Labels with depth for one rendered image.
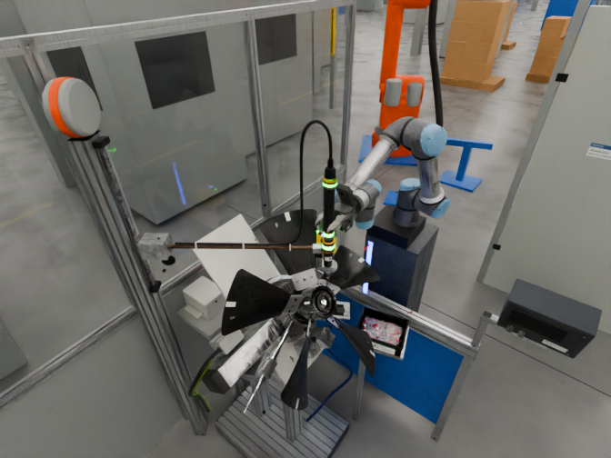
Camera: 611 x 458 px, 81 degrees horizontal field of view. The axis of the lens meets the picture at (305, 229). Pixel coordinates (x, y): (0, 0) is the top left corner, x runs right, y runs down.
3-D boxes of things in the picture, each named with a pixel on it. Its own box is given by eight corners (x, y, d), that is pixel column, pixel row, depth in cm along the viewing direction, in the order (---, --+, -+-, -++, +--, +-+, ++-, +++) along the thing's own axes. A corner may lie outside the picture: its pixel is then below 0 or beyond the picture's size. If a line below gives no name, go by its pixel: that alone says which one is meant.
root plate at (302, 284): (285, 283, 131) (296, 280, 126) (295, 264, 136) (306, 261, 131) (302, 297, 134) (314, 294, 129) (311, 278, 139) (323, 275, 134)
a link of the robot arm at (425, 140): (427, 197, 185) (416, 111, 145) (453, 209, 176) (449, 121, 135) (413, 213, 183) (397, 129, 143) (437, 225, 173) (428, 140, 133)
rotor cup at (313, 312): (282, 310, 130) (303, 306, 120) (298, 278, 138) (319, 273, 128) (309, 332, 134) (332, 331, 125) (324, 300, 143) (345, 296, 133)
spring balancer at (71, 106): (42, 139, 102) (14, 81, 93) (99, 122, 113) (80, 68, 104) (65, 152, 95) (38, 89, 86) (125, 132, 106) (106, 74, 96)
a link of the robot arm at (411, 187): (405, 194, 194) (410, 173, 186) (426, 205, 186) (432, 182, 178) (391, 202, 188) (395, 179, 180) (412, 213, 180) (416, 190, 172)
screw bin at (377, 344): (352, 343, 161) (353, 333, 157) (362, 315, 174) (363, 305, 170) (400, 358, 154) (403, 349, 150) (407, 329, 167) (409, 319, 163)
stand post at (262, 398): (257, 420, 214) (230, 282, 146) (267, 407, 220) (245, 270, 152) (263, 424, 212) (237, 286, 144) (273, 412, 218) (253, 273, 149)
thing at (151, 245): (139, 261, 128) (132, 243, 123) (146, 249, 134) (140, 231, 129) (167, 262, 128) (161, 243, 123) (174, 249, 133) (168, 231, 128)
